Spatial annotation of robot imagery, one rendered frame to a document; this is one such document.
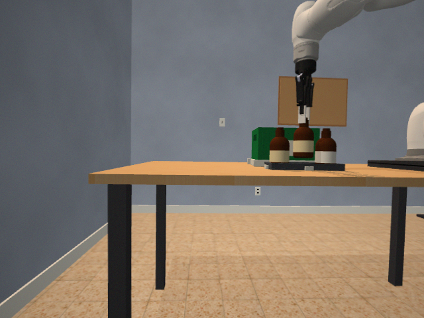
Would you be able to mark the brown glass bottle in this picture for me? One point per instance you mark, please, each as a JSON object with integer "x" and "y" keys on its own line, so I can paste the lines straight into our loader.
{"x": 325, "y": 149}
{"x": 279, "y": 148}
{"x": 303, "y": 141}

